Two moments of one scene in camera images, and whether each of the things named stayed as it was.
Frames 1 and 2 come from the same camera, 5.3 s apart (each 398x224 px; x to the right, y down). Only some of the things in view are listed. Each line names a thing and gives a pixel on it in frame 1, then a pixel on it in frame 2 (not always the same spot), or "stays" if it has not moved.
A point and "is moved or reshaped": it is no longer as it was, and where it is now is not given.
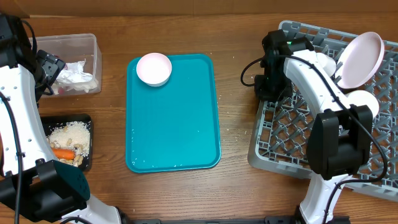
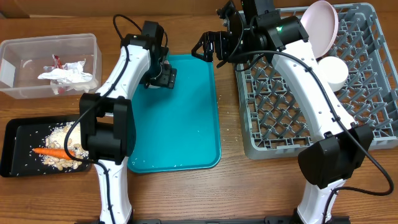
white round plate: x=360 y=60 to x=321 y=22
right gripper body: x=274 y=85 to x=235 y=40
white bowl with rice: x=360 y=98 to x=335 y=71
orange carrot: x=62 y=153 stays
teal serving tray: x=175 y=127 stays
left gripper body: x=50 y=66 to x=161 y=74
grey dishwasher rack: x=278 y=139 is moved or reshaped
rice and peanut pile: x=72 y=135 stays
